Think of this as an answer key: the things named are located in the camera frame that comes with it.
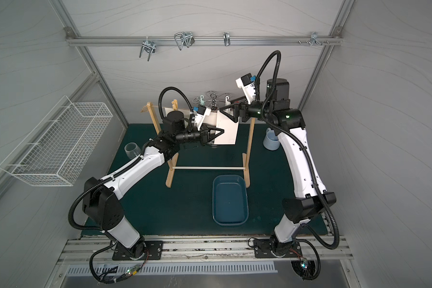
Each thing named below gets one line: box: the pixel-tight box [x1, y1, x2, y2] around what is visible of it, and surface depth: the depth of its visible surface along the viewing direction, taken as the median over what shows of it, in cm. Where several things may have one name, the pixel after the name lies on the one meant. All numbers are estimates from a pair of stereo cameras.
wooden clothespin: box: [171, 99, 179, 111], surface depth 66 cm
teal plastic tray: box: [212, 174, 249, 226], surface depth 89 cm
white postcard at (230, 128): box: [214, 109, 240, 145], surface depth 72 cm
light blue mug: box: [262, 127, 281, 152], surface depth 109 cm
